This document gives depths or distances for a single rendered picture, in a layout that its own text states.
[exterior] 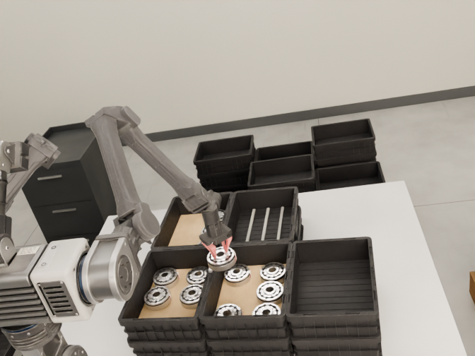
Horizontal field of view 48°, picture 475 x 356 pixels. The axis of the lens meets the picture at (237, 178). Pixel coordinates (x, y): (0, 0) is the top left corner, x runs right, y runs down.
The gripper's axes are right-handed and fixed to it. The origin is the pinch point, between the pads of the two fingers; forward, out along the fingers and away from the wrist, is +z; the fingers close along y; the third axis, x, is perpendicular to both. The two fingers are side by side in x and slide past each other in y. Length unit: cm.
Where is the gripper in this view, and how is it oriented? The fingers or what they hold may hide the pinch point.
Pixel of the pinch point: (220, 253)
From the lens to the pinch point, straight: 191.7
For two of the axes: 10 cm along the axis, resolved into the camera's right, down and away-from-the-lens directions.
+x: 5.8, 3.0, -7.6
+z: 1.8, 8.6, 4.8
